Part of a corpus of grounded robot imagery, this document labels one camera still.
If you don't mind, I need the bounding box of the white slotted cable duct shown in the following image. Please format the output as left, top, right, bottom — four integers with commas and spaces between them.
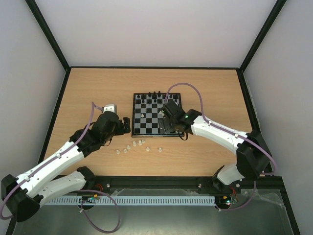
46, 196, 216, 206

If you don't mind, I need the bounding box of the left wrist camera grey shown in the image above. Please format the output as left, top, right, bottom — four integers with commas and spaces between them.
102, 104, 117, 114

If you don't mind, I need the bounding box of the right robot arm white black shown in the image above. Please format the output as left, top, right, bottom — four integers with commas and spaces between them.
159, 100, 272, 192

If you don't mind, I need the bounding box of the black aluminium frame rail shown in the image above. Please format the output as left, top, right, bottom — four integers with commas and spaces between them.
94, 175, 284, 195

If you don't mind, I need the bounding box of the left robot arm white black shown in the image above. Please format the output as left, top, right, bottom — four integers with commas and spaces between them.
1, 111, 131, 222

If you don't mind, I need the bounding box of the metal sheet front panel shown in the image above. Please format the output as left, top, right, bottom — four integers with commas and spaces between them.
13, 189, 293, 235

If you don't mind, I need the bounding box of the black white chess board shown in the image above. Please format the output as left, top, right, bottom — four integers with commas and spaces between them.
132, 92, 184, 137

